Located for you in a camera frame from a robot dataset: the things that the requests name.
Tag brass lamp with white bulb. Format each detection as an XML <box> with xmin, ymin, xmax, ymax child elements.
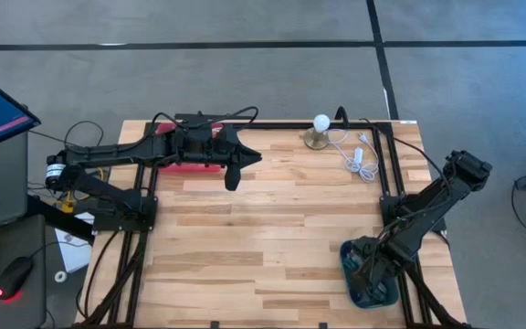
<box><xmin>302</xmin><ymin>113</ymin><xmax>332</xmax><ymax>151</ymax></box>

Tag black computer mouse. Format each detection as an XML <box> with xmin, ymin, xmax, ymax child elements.
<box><xmin>0</xmin><ymin>255</ymin><xmax>35</xmax><ymax>302</ymax></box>

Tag white lamp cord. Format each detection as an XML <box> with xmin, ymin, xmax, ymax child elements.
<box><xmin>325</xmin><ymin>128</ymin><xmax>381</xmax><ymax>184</ymax></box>

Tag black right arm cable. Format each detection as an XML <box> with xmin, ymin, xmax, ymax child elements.
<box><xmin>334</xmin><ymin>105</ymin><xmax>449</xmax><ymax>184</ymax></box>

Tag black metal table frame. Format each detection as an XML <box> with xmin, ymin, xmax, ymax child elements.
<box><xmin>75</xmin><ymin>119</ymin><xmax>474</xmax><ymax>329</ymax></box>

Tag dark grey desk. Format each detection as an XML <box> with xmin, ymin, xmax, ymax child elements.
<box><xmin>0</xmin><ymin>214</ymin><xmax>47</xmax><ymax>329</ymax></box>

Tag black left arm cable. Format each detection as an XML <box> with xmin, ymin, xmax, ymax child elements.
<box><xmin>151</xmin><ymin>105</ymin><xmax>260</xmax><ymax>138</ymax></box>

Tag white paper sheet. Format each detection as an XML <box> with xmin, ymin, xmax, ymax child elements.
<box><xmin>55</xmin><ymin>212</ymin><xmax>95</xmax><ymax>274</ymax></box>

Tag grey cabinet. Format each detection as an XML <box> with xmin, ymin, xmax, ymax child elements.
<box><xmin>0</xmin><ymin>131</ymin><xmax>30</xmax><ymax>235</ymax></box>

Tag black flat bar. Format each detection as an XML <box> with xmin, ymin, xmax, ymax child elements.
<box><xmin>174</xmin><ymin>111</ymin><xmax>258</xmax><ymax>122</ymax></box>

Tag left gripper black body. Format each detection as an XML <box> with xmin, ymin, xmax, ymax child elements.
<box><xmin>181</xmin><ymin>122</ymin><xmax>239</xmax><ymax>168</ymax></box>

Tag teal plastic tray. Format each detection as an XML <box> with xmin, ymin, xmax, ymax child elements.
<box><xmin>338</xmin><ymin>237</ymin><xmax>400</xmax><ymax>310</ymax></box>

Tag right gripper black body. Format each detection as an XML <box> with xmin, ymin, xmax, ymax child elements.
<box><xmin>353</xmin><ymin>235</ymin><xmax>413</xmax><ymax>284</ymax></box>

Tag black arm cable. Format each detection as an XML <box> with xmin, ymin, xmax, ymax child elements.
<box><xmin>334</xmin><ymin>105</ymin><xmax>449</xmax><ymax>184</ymax></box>
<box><xmin>151</xmin><ymin>105</ymin><xmax>260</xmax><ymax>138</ymax></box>

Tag pink plastic tray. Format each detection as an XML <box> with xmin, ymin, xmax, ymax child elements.
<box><xmin>154</xmin><ymin>121</ymin><xmax>226</xmax><ymax>174</ymax></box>

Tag black looped floor cable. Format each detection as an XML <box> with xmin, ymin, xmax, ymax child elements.
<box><xmin>29</xmin><ymin>120</ymin><xmax>116</xmax><ymax>159</ymax></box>

